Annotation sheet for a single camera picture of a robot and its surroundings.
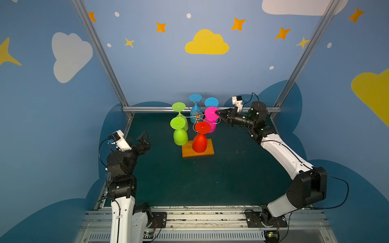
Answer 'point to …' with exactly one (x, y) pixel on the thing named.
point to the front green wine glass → (180, 135)
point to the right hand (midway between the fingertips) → (217, 110)
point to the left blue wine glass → (195, 97)
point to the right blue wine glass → (211, 102)
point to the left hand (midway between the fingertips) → (138, 134)
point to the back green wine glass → (180, 107)
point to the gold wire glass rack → (199, 115)
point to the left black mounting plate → (159, 220)
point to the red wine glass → (200, 141)
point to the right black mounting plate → (254, 220)
